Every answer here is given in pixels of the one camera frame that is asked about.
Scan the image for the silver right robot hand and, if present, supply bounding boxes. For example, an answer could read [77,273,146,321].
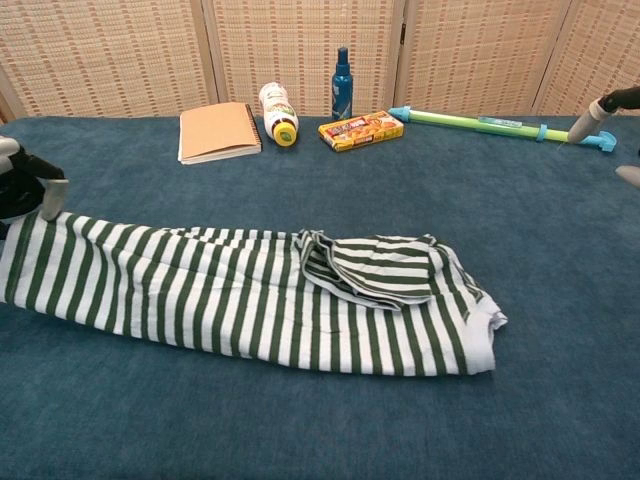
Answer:
[567,84,640,190]

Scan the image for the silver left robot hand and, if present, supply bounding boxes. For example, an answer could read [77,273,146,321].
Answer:
[0,135,70,222]

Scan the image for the green white striped t-shirt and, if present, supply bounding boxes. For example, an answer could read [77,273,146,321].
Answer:
[0,210,510,379]

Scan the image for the woven bamboo screen panel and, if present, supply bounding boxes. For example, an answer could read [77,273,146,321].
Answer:
[394,0,584,116]
[202,0,406,117]
[532,0,640,116]
[0,0,221,119]

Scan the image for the green blue water gun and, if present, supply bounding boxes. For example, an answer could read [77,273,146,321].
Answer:
[388,104,617,154]

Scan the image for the brown spiral notebook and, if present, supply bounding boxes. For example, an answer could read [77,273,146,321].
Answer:
[177,101,264,166]

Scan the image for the yellow curry box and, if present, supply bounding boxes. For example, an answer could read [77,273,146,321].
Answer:
[317,109,405,153]

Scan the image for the blue spray bottle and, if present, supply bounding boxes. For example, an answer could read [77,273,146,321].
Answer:
[331,46,355,121]

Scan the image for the white bottle yellow cap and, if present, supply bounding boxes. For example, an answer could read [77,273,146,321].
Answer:
[258,82,300,148]

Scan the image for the blue carpet table cover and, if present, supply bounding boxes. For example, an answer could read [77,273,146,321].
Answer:
[0,114,640,480]

